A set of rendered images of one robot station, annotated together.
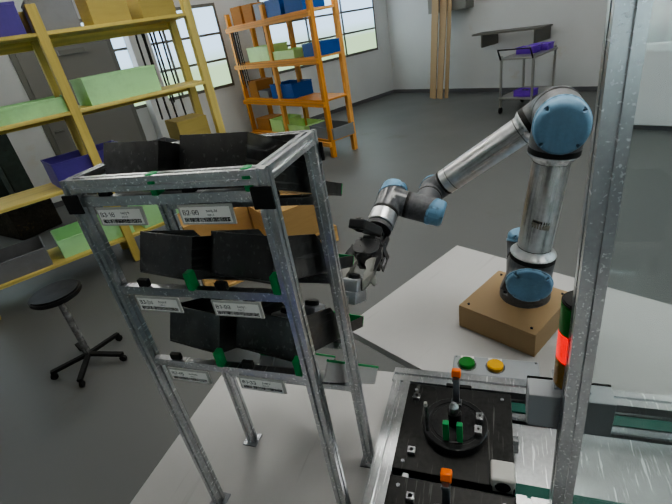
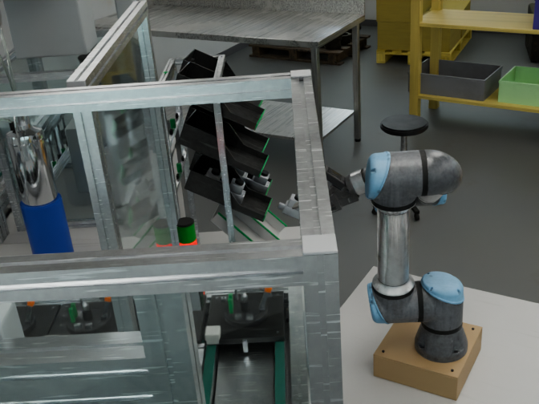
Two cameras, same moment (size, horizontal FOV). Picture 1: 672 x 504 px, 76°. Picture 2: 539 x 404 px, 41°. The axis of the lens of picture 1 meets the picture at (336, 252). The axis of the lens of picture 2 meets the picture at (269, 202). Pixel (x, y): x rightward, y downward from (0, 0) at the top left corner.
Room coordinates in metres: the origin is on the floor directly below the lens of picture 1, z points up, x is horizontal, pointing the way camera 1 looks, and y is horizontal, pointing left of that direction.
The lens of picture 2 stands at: (0.11, -1.99, 2.31)
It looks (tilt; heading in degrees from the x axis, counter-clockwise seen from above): 27 degrees down; 70
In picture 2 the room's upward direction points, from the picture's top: 5 degrees counter-clockwise
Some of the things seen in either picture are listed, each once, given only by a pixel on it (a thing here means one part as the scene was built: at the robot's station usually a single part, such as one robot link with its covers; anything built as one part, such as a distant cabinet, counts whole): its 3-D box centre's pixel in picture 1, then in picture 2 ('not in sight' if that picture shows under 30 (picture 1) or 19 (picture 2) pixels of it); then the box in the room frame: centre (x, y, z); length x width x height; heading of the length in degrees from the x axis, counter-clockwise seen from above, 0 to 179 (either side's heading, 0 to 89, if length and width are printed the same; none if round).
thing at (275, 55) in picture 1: (287, 77); not in sight; (7.56, 0.27, 1.14); 2.46 x 0.67 x 2.27; 38
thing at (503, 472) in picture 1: (502, 477); not in sight; (0.52, -0.24, 0.97); 0.05 x 0.05 x 0.04; 68
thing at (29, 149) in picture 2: not in sight; (29, 154); (0.14, 0.67, 1.32); 0.14 x 0.14 x 0.38
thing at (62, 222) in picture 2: not in sight; (47, 229); (0.14, 0.67, 1.00); 0.16 x 0.16 x 0.27
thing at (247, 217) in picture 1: (253, 228); not in sight; (3.74, 0.72, 0.24); 1.31 x 0.90 x 0.47; 119
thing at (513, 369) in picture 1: (495, 375); not in sight; (0.82, -0.35, 0.93); 0.21 x 0.07 x 0.06; 68
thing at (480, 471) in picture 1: (455, 431); not in sight; (0.65, -0.19, 0.96); 0.24 x 0.24 x 0.02; 68
